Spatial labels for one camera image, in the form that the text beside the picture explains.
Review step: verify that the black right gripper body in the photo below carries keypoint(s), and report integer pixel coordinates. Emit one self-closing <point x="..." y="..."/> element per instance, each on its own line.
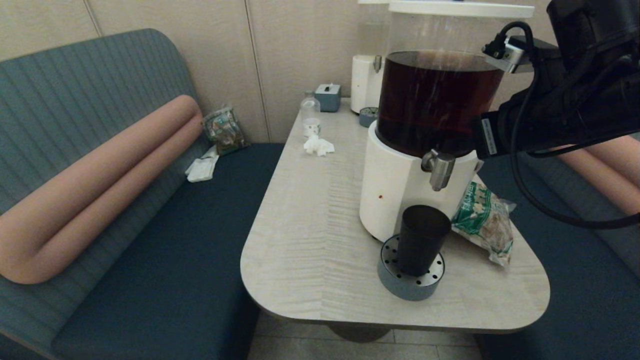
<point x="535" y="125"/>

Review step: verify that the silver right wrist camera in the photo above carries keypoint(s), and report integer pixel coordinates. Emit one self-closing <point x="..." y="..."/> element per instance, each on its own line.
<point x="510" y="52"/>

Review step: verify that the black plastic cup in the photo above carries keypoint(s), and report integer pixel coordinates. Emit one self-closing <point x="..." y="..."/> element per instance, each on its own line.
<point x="421" y="240"/>

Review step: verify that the green printed snack bag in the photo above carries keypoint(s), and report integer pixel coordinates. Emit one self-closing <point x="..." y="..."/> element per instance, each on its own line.
<point x="480" y="215"/>

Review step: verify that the small round drip tray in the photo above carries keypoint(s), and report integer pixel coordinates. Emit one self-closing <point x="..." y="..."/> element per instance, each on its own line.
<point x="366" y="117"/>

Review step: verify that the crumpled white tissue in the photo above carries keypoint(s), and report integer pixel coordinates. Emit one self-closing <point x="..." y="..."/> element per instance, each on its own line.
<point x="317" y="145"/>

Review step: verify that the white folded napkin pack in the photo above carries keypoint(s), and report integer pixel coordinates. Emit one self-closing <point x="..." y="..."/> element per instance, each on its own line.
<point x="201" y="169"/>

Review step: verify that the dark round table pedestal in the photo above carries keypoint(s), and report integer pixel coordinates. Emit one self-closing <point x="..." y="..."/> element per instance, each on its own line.
<point x="360" y="332"/>

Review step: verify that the large dark tea dispenser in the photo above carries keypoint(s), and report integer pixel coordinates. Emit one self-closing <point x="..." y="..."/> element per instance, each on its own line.
<point x="400" y="185"/>

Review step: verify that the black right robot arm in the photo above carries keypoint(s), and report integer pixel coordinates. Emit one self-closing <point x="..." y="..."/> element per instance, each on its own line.
<point x="605" y="75"/>

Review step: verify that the transparent snack bag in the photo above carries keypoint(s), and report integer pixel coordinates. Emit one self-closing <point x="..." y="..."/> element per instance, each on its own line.
<point x="224" y="131"/>

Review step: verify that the large round perforated drip tray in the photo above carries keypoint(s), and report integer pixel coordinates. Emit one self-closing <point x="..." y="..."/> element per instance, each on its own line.
<point x="390" y="280"/>

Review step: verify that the clear empty beverage dispenser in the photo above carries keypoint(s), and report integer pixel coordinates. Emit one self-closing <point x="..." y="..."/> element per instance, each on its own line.
<point x="362" y="84"/>

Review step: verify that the pink bolster back cushion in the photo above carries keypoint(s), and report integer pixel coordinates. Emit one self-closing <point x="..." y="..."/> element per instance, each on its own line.
<point x="610" y="170"/>
<point x="100" y="187"/>

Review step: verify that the clear plastic bottle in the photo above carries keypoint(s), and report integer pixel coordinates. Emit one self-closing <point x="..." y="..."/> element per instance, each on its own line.
<point x="310" y="114"/>

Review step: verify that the silver metal dispenser tap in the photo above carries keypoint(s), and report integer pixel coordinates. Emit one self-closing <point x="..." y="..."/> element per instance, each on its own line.
<point x="376" y="64"/>
<point x="440" y="169"/>

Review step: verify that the blue-grey tissue box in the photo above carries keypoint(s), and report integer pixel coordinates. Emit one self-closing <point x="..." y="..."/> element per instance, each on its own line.
<point x="327" y="98"/>

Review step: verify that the blue-grey upholstered booth bench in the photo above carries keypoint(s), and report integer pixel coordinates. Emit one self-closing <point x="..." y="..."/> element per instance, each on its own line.
<point x="75" y="90"/>
<point x="575" y="280"/>

